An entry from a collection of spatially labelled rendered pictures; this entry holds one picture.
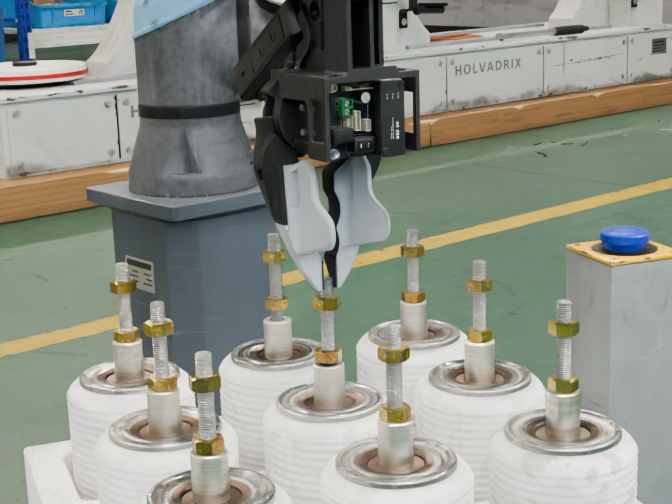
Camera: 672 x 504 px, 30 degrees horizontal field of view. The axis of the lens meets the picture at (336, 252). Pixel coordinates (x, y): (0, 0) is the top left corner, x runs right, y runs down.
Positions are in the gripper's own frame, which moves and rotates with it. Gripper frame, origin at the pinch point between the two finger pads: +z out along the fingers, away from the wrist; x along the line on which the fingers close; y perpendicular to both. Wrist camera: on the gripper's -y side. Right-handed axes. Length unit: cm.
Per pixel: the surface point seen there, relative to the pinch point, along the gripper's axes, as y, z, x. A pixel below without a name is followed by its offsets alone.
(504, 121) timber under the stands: -227, 31, 198
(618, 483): 19.0, 11.7, 9.9
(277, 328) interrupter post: -10.2, 7.2, 1.7
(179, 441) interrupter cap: 1.3, 9.5, -12.0
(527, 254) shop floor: -104, 35, 104
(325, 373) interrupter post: 1.3, 7.2, -0.8
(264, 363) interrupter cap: -9.4, 9.5, 0.0
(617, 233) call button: -1.0, 1.8, 28.5
